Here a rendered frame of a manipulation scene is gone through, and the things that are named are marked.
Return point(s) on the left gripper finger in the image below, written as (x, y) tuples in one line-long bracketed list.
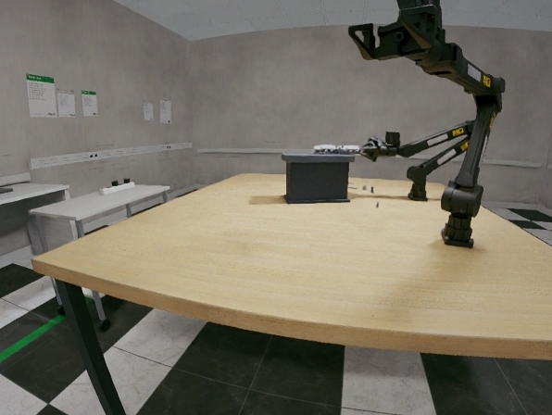
[(425, 35), (366, 48)]

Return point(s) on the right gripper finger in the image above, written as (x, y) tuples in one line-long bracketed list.
[(368, 153), (370, 148)]

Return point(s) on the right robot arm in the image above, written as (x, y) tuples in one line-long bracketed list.
[(418, 176)]

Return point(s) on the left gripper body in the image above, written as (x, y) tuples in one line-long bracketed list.
[(397, 42)]

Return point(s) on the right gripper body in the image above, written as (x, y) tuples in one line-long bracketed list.
[(380, 150)]

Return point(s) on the white chain link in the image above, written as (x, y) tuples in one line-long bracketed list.
[(330, 149), (347, 150)]

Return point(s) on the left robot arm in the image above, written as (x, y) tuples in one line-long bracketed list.
[(462, 204)]

